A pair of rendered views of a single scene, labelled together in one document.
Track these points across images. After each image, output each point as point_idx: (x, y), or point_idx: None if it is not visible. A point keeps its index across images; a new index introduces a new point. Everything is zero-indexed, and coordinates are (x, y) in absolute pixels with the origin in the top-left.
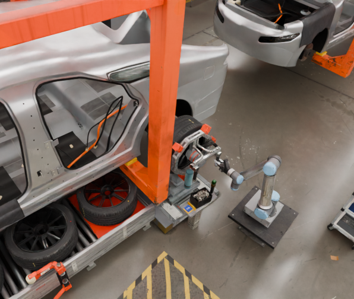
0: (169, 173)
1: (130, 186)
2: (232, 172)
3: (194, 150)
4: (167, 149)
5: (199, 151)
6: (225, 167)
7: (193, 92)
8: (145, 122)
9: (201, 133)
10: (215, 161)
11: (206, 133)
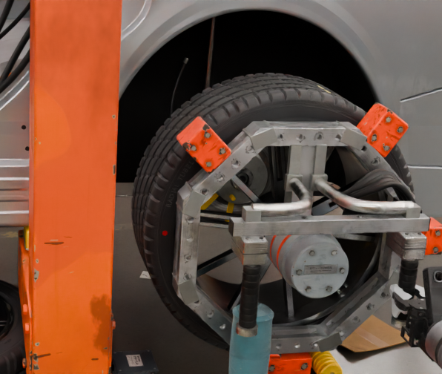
0: (111, 228)
1: (4, 338)
2: None
3: (303, 215)
4: (90, 44)
5: (305, 191)
6: (427, 313)
7: (387, 27)
8: (127, 52)
9: (345, 128)
10: (393, 288)
11: (375, 145)
